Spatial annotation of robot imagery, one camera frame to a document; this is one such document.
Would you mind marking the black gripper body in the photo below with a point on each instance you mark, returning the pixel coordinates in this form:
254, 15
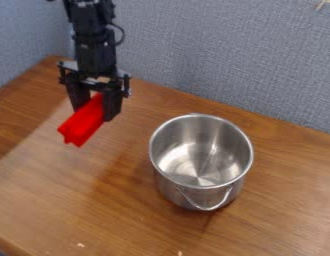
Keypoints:
94, 69

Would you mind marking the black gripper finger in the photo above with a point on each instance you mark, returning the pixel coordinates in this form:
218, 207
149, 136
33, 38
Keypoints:
113, 102
79, 95

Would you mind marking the red plastic block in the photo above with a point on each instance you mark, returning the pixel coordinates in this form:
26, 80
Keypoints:
85, 122

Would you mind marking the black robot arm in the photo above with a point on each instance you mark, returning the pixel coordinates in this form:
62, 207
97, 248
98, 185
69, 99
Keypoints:
94, 14

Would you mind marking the metal pot with handle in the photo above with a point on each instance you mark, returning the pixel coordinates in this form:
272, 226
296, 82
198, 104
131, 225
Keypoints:
202, 155

